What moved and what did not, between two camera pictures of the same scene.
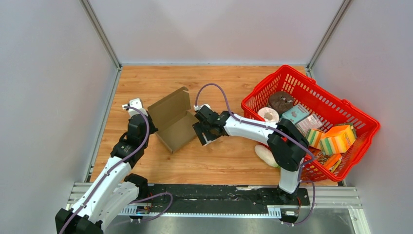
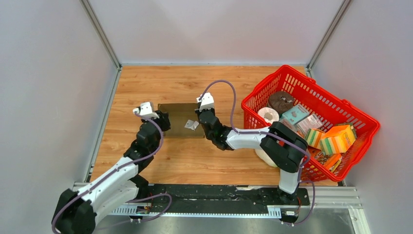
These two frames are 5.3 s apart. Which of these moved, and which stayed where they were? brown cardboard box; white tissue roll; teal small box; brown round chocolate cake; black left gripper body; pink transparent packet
Moved: brown cardboard box; black left gripper body
Stayed: white tissue roll; teal small box; pink transparent packet; brown round chocolate cake
